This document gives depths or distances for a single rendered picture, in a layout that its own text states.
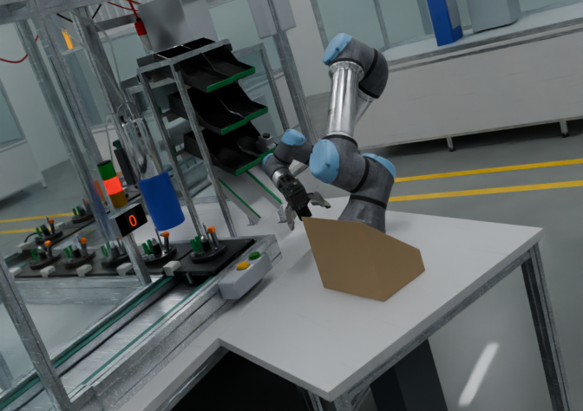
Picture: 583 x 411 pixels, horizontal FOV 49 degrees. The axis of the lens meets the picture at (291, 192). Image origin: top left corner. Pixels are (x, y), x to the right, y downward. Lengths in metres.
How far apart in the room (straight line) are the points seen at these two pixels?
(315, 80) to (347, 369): 10.56
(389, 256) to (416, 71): 4.28
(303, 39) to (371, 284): 10.23
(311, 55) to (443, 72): 6.21
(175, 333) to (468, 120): 4.44
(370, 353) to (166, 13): 2.33
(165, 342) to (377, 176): 0.79
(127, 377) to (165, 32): 2.12
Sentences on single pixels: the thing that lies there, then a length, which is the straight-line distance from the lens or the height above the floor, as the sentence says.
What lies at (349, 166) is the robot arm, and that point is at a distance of 1.86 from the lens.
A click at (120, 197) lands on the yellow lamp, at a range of 2.19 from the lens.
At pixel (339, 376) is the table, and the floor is 0.86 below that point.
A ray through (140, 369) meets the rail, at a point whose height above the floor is 0.91.
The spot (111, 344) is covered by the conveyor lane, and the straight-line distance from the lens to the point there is 2.10.
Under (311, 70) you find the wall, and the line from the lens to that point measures 11.99.
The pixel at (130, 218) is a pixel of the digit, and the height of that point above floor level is 1.21.
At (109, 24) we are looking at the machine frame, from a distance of 3.59.
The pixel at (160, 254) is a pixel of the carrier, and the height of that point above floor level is 0.99.
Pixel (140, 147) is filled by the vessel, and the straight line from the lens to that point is 3.17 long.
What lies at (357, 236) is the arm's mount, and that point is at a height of 1.06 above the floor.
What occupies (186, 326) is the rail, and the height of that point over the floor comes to 0.91.
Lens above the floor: 1.72
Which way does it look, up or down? 16 degrees down
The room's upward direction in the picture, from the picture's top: 18 degrees counter-clockwise
